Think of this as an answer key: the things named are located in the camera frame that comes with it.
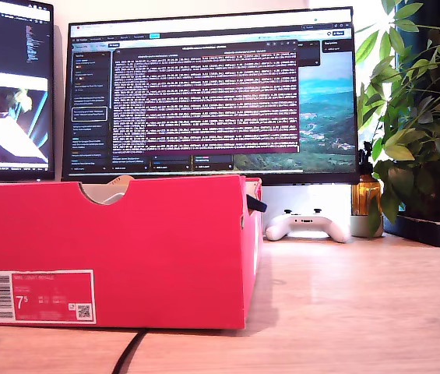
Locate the red cardboard shoebox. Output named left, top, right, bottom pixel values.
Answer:
left=0, top=174, right=264, bottom=331

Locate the wide black Huawei monitor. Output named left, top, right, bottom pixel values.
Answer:
left=62, top=5, right=361, bottom=186

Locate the white game controller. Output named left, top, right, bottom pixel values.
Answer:
left=265, top=209, right=351, bottom=243

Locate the pale green small pot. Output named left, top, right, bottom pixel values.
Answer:
left=350, top=214, right=385, bottom=238

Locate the amber pump bottle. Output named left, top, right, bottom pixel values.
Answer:
left=350, top=140, right=382, bottom=217

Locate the green leafy houseplant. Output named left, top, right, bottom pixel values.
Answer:
left=355, top=0, right=440, bottom=238

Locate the black plant tray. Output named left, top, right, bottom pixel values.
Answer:
left=382, top=213, right=440, bottom=249

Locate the small black computer monitor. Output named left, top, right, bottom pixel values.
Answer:
left=0, top=0, right=56, bottom=182

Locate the dark teal curtain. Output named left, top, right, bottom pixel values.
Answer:
left=394, top=0, right=440, bottom=79

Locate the thick black table cable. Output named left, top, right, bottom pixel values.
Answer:
left=112, top=329, right=150, bottom=374

